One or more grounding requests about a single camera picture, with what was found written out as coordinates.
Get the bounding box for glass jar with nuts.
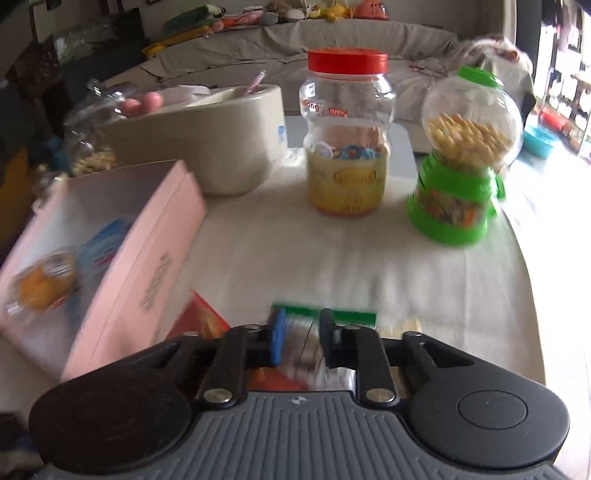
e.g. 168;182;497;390
62;78;134;178

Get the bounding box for long yellow plush toy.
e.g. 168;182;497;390
143;25;215;58

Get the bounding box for white tablecloth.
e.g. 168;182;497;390
0;157;548;398

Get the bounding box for metal shoe rack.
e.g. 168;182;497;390
545;46;591;162

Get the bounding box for red basin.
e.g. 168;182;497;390
540;108;573;132

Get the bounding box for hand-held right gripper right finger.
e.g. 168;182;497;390
320;308;462;409

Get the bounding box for pink plush toy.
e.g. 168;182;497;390
212;11;264;33

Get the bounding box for plastic jar red lid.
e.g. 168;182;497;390
299;48;397;217

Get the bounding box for large beige tub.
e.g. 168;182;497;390
99;84;287;197

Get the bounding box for blue thermos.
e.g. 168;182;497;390
41;138;68;171

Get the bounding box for blue basin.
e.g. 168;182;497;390
524;126;559;160

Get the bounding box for green candy dispenser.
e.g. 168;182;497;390
407;66;525;245

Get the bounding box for blue white snack packet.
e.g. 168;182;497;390
76;219;132;287

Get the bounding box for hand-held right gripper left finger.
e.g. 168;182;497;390
150;308;287;411

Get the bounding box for pink white blanket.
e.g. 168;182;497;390
409;37;532;79

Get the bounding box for large red snack packet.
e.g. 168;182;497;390
164;290;301;393

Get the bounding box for orange plush toy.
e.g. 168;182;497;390
355;0;389;21

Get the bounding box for grey covered sofa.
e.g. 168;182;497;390
99;18;536;153

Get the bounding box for clear bun packet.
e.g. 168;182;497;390
9;249;77;319

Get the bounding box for pink plastic stick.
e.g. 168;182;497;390
247;69;269;95

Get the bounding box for pink cardboard box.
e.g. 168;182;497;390
0;159;208;381

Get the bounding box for yellow duck plush toy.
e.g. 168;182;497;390
307;2;352;21

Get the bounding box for grey plush toy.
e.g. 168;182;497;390
263;0;301;24

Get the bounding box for green plush toy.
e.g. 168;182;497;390
164;4;227;35

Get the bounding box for green white snack packet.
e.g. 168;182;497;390
270;302;379;393

